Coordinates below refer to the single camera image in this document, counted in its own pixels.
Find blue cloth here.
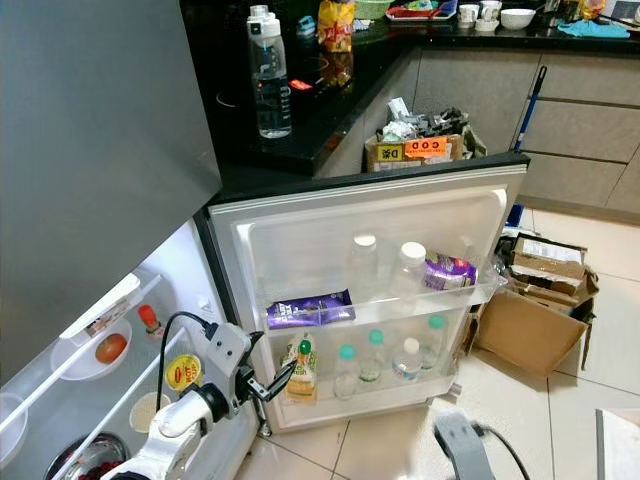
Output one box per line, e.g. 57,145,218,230
556,19,633,40

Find printed paper cup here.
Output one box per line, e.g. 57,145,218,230
129,391,167,434

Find tall clear bottle white lid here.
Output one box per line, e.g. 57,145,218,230
247,4,294,140

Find small bottle red cap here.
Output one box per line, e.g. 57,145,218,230
137,302,164,340

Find black kitchen countertop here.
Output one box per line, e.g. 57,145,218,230
180,0,640,179

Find yellow red snack bag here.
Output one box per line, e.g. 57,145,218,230
316,0,358,54

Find grey fridge door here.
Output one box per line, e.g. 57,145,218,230
194,151,530,434

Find grey kitchen cabinets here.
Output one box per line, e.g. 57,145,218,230
318,45,640,217

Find yellow food cup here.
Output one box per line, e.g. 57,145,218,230
164,352,204,394

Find red tray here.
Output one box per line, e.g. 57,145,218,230
384,2,447,24

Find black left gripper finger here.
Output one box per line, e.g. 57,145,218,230
258,360,300,395

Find small clear bottle white cap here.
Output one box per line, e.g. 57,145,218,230
389,336,427,384

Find open brown cardboard box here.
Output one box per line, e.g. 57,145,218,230
474,231,602,377

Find clear bottle teal cap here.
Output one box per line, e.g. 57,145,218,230
420,313,452,372
329,343,365,400
362,328,392,388

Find metal bowl red berries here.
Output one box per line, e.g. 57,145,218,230
44,431,123,480

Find juice carton green cap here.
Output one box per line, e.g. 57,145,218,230
284,337,320,405

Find cardboard box orange labels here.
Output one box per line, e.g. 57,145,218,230
362,96,490,174

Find blue mop handle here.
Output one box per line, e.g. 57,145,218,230
507,64,550,230

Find purple chocolate bar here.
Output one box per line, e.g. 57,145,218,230
264,289,357,332

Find orange round fruit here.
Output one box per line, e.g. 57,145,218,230
94,332,130,365

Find white ceramic bowl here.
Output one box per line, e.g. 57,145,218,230
499,7,539,32

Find grey fridge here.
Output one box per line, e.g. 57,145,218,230
0,0,227,480

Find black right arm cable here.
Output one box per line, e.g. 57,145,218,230
473,424,533,480

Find green basket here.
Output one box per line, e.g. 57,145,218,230
354,0,392,20

